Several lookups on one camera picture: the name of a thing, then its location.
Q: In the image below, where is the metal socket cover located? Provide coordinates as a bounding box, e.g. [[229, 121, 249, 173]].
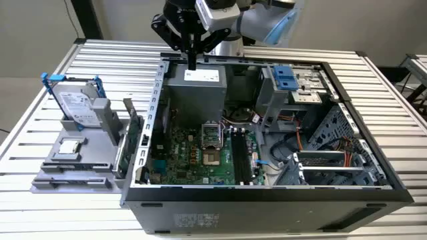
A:
[[200, 121, 224, 148]]

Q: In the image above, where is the black upright post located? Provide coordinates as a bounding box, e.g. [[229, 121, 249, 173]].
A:
[[69, 0, 104, 41]]

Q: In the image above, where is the grey metal disk bay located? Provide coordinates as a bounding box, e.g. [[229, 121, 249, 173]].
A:
[[275, 149, 389, 186]]

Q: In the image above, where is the orange data wire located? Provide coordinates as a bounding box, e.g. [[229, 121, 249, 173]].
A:
[[295, 117, 304, 152]]

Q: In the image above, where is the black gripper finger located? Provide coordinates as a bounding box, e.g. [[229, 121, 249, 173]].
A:
[[149, 14, 193, 71], [191, 28, 232, 71]]

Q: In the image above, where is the grey power supply unit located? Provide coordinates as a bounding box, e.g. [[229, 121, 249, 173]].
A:
[[161, 63, 228, 126]]

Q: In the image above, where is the black looped cable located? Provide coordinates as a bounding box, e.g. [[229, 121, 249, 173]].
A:
[[268, 138, 300, 167]]

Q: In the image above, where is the green graphics card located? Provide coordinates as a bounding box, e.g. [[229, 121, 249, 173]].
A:
[[112, 97, 145, 179]]

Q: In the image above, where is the hard disk in blue carrier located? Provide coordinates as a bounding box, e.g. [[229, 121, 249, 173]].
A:
[[40, 72, 107, 131]]

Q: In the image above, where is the black RAM slot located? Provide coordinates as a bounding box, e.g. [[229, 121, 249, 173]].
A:
[[235, 129, 245, 185], [239, 129, 249, 185], [231, 129, 241, 185], [243, 129, 255, 185]]

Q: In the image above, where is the silver CPU chip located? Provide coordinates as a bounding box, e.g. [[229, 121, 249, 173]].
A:
[[57, 139, 83, 154]]

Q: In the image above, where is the blue disk bay latch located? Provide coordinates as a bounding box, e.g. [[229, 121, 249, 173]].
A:
[[272, 65, 299, 91]]

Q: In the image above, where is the metal slat side table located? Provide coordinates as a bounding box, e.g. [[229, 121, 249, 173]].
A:
[[396, 53, 427, 111]]

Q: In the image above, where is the red yellow wire bundle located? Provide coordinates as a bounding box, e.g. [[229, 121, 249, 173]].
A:
[[335, 136, 355, 168]]

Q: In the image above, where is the grey parts rack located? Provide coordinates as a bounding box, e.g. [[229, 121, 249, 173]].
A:
[[29, 98, 147, 195]]

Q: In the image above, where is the CPU socket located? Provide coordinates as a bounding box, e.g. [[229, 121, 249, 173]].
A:
[[201, 147, 224, 167]]

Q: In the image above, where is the black open PC case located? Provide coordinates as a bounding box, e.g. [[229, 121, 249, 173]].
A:
[[119, 51, 415, 235]]

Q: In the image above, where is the green motherboard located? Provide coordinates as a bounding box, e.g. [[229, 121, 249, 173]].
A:
[[148, 124, 268, 186]]

